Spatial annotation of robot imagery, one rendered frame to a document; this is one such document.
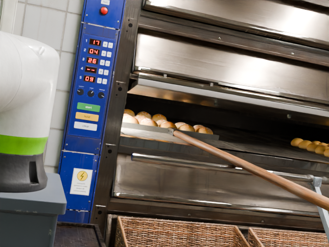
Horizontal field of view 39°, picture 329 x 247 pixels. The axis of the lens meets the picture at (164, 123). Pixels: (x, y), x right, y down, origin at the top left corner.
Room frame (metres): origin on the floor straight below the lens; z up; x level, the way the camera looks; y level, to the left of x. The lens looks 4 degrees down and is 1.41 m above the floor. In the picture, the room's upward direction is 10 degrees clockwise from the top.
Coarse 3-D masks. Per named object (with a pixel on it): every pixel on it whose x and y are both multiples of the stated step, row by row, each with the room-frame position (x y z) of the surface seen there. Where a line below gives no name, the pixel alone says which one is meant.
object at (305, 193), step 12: (180, 132) 2.16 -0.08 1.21; (192, 144) 1.99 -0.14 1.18; (204, 144) 1.88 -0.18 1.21; (228, 156) 1.66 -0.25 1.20; (252, 168) 1.48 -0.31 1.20; (276, 180) 1.34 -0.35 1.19; (288, 180) 1.31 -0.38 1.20; (300, 192) 1.23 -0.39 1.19; (312, 192) 1.20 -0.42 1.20; (324, 204) 1.13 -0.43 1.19
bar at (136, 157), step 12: (132, 156) 1.52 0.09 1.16; (144, 156) 1.53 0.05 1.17; (156, 156) 1.54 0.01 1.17; (192, 168) 1.59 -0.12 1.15; (204, 168) 1.59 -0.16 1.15; (216, 168) 1.60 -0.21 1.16; (228, 168) 1.62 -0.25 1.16; (240, 168) 1.63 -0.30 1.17; (300, 180) 1.70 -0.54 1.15; (312, 180) 1.71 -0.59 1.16; (324, 180) 1.73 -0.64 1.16; (324, 216) 1.63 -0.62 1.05; (324, 228) 1.61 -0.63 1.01
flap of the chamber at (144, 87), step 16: (144, 80) 1.75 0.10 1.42; (160, 96) 1.92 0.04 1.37; (176, 96) 1.89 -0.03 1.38; (192, 96) 1.85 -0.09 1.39; (208, 96) 1.82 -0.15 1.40; (224, 96) 1.85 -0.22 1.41; (240, 96) 1.87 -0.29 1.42; (256, 112) 2.06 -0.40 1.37; (272, 112) 2.01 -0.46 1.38; (288, 112) 1.97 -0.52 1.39; (304, 112) 1.95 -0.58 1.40; (320, 112) 1.97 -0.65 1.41
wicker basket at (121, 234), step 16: (128, 224) 1.86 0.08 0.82; (144, 224) 1.88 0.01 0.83; (160, 224) 1.91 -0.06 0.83; (176, 224) 1.93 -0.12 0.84; (192, 224) 1.95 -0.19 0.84; (208, 224) 1.97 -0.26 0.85; (224, 224) 2.00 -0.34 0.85; (128, 240) 1.85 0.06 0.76; (144, 240) 1.87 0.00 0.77; (160, 240) 1.89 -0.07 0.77; (176, 240) 1.91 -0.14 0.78; (192, 240) 1.94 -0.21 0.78; (208, 240) 1.96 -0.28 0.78; (224, 240) 1.99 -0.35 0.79; (240, 240) 1.95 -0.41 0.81
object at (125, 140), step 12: (120, 144) 1.88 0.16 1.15; (132, 144) 1.90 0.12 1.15; (144, 144) 1.91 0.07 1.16; (156, 144) 1.93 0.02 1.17; (168, 144) 1.94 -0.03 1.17; (180, 144) 1.96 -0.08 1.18; (216, 156) 2.01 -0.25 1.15; (240, 156) 2.04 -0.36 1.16; (252, 156) 2.05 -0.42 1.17; (264, 156) 2.07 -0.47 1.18; (276, 156) 2.12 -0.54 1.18; (300, 168) 2.13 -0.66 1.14; (312, 168) 2.14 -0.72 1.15; (324, 168) 2.16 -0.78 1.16
